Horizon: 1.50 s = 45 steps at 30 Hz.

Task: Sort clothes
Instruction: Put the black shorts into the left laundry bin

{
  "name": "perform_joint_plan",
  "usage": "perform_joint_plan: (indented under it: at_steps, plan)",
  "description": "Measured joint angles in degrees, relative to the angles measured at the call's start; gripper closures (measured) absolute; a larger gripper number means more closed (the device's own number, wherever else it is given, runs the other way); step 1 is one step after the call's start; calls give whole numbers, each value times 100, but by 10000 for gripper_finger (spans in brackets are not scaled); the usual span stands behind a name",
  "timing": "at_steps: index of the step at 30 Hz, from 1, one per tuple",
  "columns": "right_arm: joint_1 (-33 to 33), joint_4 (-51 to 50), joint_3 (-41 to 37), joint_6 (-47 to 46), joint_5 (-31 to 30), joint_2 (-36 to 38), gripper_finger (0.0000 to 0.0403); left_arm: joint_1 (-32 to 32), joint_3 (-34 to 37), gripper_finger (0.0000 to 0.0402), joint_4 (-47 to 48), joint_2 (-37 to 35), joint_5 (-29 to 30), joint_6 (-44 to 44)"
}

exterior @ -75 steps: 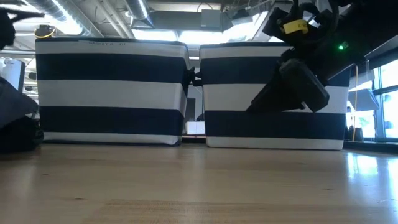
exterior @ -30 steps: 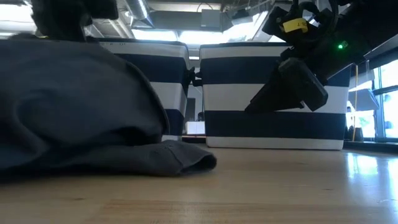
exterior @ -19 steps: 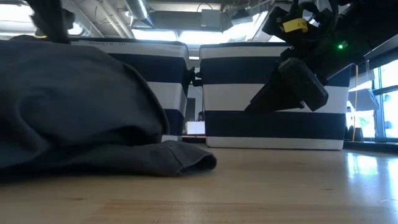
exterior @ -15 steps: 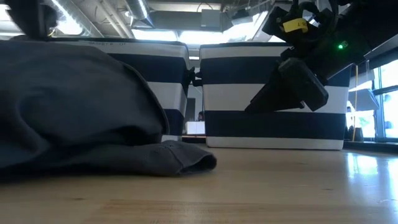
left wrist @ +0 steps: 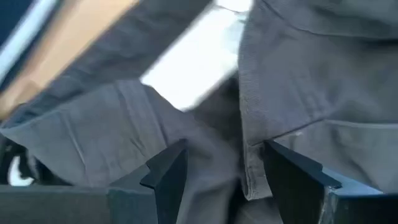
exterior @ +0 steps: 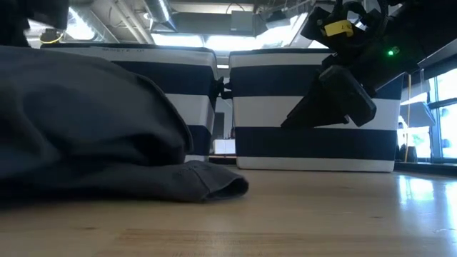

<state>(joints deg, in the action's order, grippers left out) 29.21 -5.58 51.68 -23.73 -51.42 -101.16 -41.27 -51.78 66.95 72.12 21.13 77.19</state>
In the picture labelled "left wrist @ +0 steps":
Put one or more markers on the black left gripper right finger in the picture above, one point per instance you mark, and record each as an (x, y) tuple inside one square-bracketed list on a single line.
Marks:
[(292, 193)]

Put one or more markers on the dark grey garment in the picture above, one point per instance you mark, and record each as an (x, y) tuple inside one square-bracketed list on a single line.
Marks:
[(109, 133)]

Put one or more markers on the navy white bin, handwritten label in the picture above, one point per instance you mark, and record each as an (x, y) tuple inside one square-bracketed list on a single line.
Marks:
[(12, 18)]

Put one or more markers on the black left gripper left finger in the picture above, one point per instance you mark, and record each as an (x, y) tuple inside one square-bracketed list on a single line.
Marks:
[(169, 186)]

